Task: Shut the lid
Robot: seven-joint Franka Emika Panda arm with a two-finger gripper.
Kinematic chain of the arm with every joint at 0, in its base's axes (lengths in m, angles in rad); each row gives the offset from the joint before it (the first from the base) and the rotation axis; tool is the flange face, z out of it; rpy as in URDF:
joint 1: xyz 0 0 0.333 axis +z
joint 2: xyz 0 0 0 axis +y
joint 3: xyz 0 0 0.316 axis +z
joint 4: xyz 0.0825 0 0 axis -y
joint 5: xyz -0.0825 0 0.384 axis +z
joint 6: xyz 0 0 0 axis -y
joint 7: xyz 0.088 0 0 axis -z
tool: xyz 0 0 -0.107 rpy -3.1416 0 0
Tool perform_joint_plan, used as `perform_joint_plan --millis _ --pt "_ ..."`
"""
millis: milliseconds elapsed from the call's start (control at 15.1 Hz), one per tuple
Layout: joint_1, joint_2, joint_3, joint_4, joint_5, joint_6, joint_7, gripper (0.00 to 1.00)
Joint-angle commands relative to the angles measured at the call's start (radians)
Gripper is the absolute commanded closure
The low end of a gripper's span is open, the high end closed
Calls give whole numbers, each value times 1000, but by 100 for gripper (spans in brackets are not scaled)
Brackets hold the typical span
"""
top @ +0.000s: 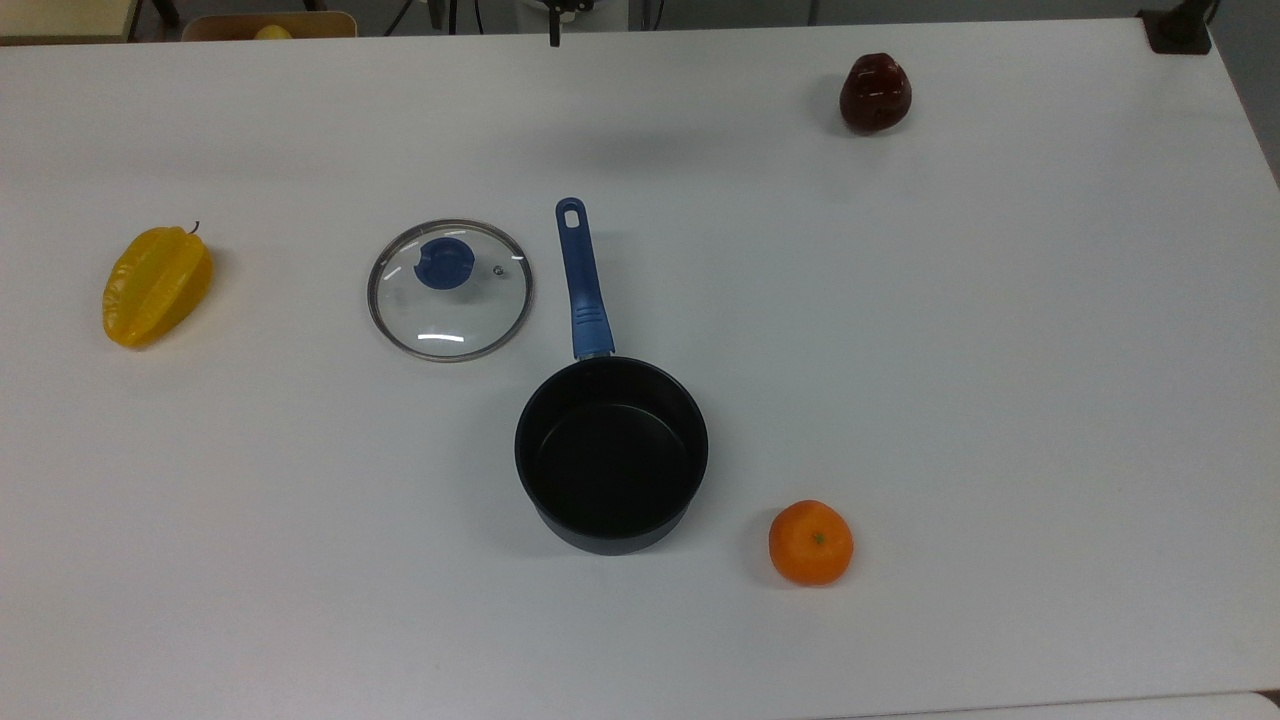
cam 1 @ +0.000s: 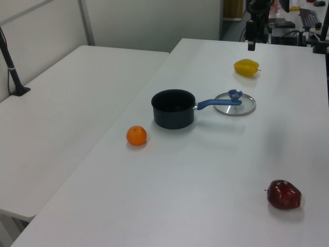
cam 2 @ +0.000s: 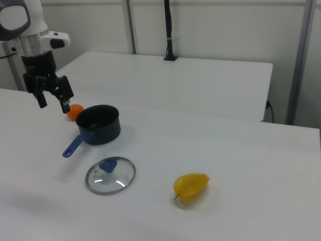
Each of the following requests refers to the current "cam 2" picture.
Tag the black pole with base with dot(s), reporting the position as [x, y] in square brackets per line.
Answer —
[169, 30]

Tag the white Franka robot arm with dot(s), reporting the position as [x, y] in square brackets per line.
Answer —
[32, 17]

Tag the orange fruit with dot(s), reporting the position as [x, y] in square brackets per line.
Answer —
[73, 111]

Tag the dark blue saucepan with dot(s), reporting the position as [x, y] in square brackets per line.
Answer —
[100, 125]

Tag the grey metal partition post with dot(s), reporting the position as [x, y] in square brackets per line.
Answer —
[133, 25]

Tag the wide grey metal post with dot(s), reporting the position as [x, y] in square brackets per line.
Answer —
[301, 62]

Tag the yellow bell pepper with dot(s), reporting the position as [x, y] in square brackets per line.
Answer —
[190, 187]

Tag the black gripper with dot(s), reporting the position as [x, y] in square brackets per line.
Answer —
[40, 65]

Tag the white side table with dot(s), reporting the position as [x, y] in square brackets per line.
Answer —
[175, 82]

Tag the glass lid with blue knob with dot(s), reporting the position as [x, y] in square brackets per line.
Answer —
[110, 178]

